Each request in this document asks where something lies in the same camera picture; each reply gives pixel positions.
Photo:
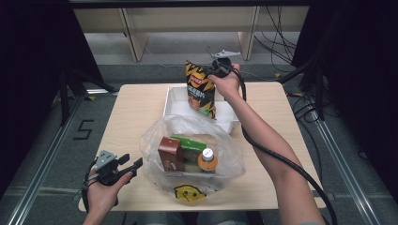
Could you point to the aluminium floor rail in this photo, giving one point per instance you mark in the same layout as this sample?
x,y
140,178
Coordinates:
x,y
43,162
347,175

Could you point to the yellow black chip bag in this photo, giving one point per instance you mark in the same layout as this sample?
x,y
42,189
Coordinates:
x,y
200,90

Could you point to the green snack packet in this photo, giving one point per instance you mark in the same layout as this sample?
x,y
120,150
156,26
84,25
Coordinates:
x,y
192,146

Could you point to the white plastic bin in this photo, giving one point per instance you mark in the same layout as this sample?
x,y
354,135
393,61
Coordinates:
x,y
175,106

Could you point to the clear plastic bag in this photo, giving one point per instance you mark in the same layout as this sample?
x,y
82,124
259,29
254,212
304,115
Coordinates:
x,y
228,156

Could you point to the black metal stand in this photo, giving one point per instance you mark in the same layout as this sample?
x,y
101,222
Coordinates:
x,y
64,100

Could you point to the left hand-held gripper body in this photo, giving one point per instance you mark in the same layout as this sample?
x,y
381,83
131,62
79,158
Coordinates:
x,y
106,165

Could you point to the person's right hand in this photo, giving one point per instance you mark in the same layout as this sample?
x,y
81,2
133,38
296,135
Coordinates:
x,y
228,86

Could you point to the person's left hand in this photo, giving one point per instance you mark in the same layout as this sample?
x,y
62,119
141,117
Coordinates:
x,y
101,198

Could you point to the brown drink carton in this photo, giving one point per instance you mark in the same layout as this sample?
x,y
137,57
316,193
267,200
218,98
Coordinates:
x,y
170,154

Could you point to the orange drink bottle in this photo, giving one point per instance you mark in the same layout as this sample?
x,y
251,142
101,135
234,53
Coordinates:
x,y
207,161

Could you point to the beige wooden desk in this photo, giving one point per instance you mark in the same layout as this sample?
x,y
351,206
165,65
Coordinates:
x,y
187,22

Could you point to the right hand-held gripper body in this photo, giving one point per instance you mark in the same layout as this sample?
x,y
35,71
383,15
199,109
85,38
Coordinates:
x,y
222,67

